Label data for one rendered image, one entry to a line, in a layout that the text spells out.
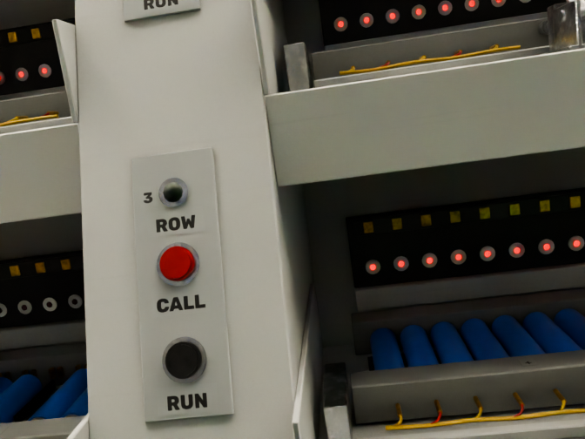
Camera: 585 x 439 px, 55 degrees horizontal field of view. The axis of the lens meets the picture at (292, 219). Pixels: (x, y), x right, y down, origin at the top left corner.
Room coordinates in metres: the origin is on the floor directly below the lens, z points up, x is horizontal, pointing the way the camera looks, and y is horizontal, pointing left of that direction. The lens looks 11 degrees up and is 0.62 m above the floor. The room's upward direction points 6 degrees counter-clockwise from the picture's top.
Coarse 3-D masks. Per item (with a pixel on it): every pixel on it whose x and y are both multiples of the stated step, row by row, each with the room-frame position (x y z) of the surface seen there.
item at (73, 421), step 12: (36, 420) 0.33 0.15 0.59; (48, 420) 0.33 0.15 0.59; (60, 420) 0.33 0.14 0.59; (72, 420) 0.32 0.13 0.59; (0, 432) 0.32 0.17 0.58; (12, 432) 0.32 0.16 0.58; (24, 432) 0.32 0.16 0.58; (36, 432) 0.32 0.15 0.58; (48, 432) 0.32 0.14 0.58; (60, 432) 0.31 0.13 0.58
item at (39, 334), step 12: (36, 324) 0.45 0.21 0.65; (48, 324) 0.44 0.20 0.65; (60, 324) 0.44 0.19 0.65; (72, 324) 0.44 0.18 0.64; (84, 324) 0.44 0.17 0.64; (0, 336) 0.44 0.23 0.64; (12, 336) 0.44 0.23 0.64; (24, 336) 0.44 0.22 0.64; (36, 336) 0.44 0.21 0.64; (48, 336) 0.44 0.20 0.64; (60, 336) 0.44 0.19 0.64; (72, 336) 0.44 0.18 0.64; (84, 336) 0.44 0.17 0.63; (0, 348) 0.45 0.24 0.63; (12, 348) 0.45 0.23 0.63; (84, 420) 0.26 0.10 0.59; (72, 432) 0.26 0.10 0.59; (84, 432) 0.26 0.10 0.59
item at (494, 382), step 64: (576, 192) 0.39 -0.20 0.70; (384, 256) 0.41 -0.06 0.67; (448, 256) 0.41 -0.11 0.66; (512, 256) 0.41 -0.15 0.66; (576, 256) 0.40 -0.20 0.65; (384, 320) 0.40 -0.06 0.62; (448, 320) 0.40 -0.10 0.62; (512, 320) 0.38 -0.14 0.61; (576, 320) 0.37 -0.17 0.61; (320, 384) 0.37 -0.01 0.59; (384, 384) 0.31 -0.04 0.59; (448, 384) 0.31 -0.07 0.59; (512, 384) 0.31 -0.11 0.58; (576, 384) 0.31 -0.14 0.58
